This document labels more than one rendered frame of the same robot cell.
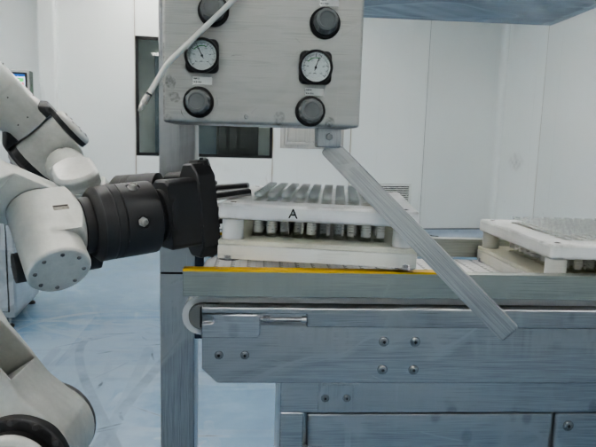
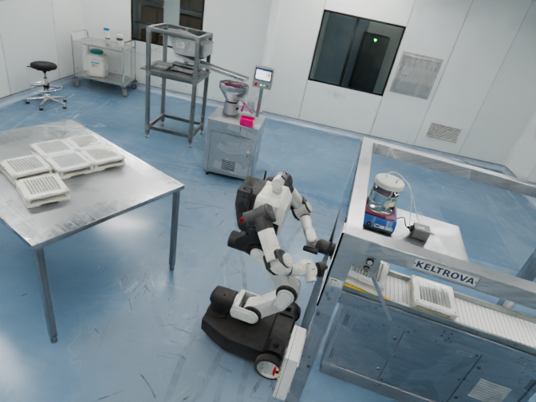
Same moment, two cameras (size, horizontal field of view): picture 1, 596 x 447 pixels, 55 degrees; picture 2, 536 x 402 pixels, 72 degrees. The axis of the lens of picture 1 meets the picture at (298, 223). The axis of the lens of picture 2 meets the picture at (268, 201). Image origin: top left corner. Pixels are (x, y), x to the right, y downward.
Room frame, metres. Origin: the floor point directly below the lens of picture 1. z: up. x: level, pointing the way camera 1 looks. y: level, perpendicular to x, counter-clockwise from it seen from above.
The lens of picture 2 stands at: (-1.07, 0.18, 2.30)
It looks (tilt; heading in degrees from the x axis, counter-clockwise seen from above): 31 degrees down; 14
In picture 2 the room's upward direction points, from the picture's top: 12 degrees clockwise
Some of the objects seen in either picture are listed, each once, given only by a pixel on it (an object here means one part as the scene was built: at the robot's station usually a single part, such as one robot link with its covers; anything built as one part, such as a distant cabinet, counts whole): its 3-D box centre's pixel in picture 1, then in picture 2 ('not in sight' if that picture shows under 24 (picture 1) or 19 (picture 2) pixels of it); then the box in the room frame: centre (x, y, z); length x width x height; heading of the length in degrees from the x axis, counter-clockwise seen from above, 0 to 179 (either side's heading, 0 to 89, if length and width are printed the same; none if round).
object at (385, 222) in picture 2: not in sight; (376, 214); (0.78, 0.03, 1.32); 0.21 x 0.20 x 0.09; 4
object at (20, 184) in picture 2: not in sight; (42, 187); (0.45, 2.03, 0.92); 0.25 x 0.24 x 0.02; 152
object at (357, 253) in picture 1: (319, 236); (364, 274); (0.81, -0.03, 0.89); 0.24 x 0.24 x 0.02; 86
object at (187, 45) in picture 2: not in sight; (192, 94); (3.47, 2.69, 0.75); 1.43 x 1.06 x 1.50; 102
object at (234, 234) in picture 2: not in sight; (250, 241); (0.77, 0.69, 0.85); 0.28 x 0.13 x 0.18; 94
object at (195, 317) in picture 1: (211, 289); not in sight; (0.81, 0.12, 0.81); 0.27 x 0.03 x 0.03; 4
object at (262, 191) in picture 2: not in sight; (262, 207); (0.78, 0.66, 1.12); 0.34 x 0.30 x 0.36; 4
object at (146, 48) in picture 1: (206, 99); (354, 54); (5.90, 0.97, 1.43); 1.38 x 0.01 x 1.16; 102
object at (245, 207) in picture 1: (321, 203); (367, 268); (0.81, -0.03, 0.94); 0.25 x 0.24 x 0.02; 176
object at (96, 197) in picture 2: not in sight; (57, 167); (0.79, 2.26, 0.84); 1.50 x 1.10 x 0.04; 75
